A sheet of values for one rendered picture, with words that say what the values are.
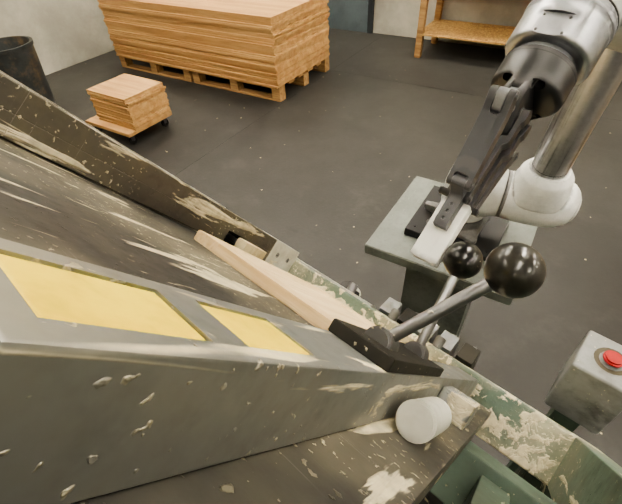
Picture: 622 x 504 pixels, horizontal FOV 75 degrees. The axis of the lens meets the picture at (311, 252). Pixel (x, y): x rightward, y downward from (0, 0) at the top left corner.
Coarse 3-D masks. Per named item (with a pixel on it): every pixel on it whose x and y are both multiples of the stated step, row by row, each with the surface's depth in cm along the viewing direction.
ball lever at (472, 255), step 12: (456, 252) 39; (468, 252) 39; (480, 252) 40; (444, 264) 41; (456, 264) 39; (468, 264) 39; (480, 264) 39; (456, 276) 40; (468, 276) 40; (444, 288) 40; (432, 324) 40; (420, 336) 40; (408, 348) 39; (420, 348) 39
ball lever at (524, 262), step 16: (496, 256) 27; (512, 256) 26; (528, 256) 26; (496, 272) 26; (512, 272) 26; (528, 272) 25; (544, 272) 26; (480, 288) 27; (496, 288) 27; (512, 288) 26; (528, 288) 26; (448, 304) 28; (464, 304) 28; (416, 320) 29; (432, 320) 28; (384, 336) 29; (400, 336) 29
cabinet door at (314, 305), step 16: (208, 240) 68; (224, 256) 65; (240, 256) 66; (240, 272) 63; (256, 272) 61; (272, 272) 76; (272, 288) 59; (288, 288) 62; (304, 288) 84; (288, 304) 57; (304, 304) 56; (320, 304) 71; (336, 304) 94; (320, 320) 55; (352, 320) 78; (368, 320) 101
